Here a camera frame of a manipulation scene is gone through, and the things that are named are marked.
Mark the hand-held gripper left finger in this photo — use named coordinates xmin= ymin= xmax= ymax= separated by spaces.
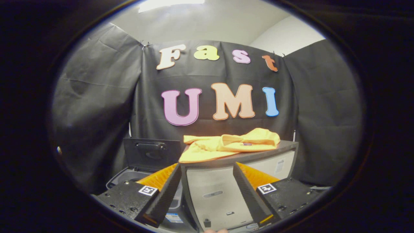
xmin=96 ymin=162 xmax=181 ymax=228

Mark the grey washing machine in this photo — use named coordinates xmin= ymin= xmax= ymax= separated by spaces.
xmin=106 ymin=166 xmax=198 ymax=233

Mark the ceiling light panel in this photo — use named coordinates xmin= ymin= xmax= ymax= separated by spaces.
xmin=138 ymin=0 xmax=206 ymax=13

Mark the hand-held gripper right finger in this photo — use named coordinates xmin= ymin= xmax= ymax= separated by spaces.
xmin=233 ymin=162 xmax=321 ymax=227

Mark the beige cabinet with dark frame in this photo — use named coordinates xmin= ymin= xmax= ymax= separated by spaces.
xmin=180 ymin=140 xmax=299 ymax=232

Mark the yellow orange garment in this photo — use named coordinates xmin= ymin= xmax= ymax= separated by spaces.
xmin=179 ymin=128 xmax=281 ymax=163

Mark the black backdrop cloth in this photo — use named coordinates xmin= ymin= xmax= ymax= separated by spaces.
xmin=52 ymin=23 xmax=366 ymax=194

